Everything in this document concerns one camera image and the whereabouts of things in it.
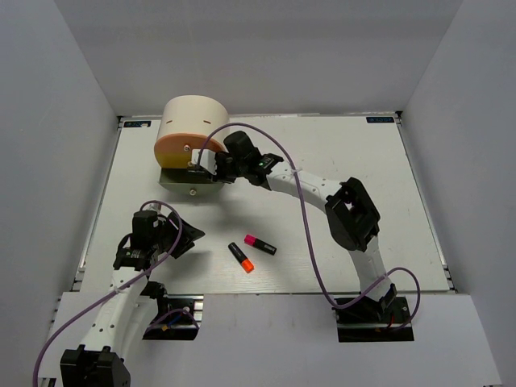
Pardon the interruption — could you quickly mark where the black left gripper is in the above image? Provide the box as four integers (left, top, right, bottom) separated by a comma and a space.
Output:
152, 210, 206, 259

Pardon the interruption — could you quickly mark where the pale green bottom drawer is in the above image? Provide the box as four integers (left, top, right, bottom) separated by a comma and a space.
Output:
159, 168, 224, 197

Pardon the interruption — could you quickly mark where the orange top drawer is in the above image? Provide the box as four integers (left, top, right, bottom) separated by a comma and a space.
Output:
154, 133, 207, 156

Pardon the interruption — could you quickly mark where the yellow drawer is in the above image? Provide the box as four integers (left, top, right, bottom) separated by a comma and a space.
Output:
155, 152, 198, 169

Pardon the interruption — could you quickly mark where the green cap black highlighter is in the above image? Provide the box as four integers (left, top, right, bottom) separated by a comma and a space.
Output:
187, 169, 206, 177

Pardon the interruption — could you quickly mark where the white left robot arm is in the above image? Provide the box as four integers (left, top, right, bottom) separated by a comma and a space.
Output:
60, 209, 205, 386

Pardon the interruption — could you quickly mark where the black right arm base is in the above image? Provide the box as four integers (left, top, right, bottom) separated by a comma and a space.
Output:
334, 297, 414, 343

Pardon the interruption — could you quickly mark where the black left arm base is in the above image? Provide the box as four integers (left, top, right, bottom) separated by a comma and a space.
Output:
143, 294, 204, 341

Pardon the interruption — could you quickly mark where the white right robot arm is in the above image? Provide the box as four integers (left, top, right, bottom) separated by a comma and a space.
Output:
214, 131, 397, 322

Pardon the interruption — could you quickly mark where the orange cap black highlighter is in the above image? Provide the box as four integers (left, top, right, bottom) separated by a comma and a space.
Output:
228, 243, 254, 273

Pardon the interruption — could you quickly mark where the pink cap black highlighter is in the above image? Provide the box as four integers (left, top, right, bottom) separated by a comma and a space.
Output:
243, 235, 277, 256

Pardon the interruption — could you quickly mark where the cream round drawer cabinet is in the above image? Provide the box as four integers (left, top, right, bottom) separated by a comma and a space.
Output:
156, 95, 230, 152

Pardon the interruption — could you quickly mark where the blue left corner sticker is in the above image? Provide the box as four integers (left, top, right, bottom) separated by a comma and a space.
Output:
123, 120, 152, 128

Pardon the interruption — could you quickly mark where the blue corner sticker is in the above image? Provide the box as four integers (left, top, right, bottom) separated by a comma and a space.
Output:
123, 120, 152, 128
366, 116, 395, 123

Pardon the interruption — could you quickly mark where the blue right corner sticker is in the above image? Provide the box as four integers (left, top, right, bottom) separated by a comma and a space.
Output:
366, 116, 395, 123

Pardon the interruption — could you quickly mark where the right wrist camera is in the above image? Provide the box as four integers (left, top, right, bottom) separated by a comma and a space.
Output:
189, 149, 217, 183

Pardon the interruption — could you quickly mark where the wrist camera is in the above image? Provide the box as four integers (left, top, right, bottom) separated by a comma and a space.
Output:
189, 149, 217, 183
140, 201, 162, 214

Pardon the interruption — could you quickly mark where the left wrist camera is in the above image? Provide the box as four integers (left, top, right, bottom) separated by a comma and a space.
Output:
140, 201, 162, 214

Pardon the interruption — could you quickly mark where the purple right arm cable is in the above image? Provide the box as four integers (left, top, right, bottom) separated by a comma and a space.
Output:
199, 123, 421, 331

